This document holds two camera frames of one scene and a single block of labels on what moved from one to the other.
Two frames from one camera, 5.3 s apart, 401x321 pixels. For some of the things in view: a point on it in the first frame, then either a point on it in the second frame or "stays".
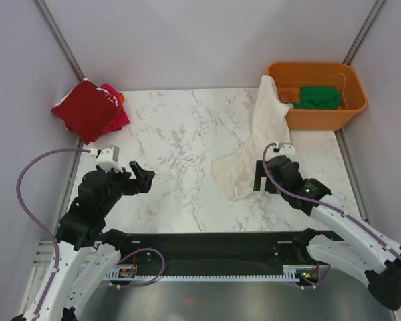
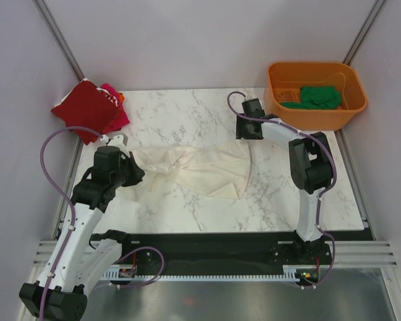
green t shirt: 319,97 stays
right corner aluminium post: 364,31 stays
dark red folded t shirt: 87,111 stays
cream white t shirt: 235,171 -> 217,168
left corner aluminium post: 49,21 stays
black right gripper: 258,172 -> 240,131
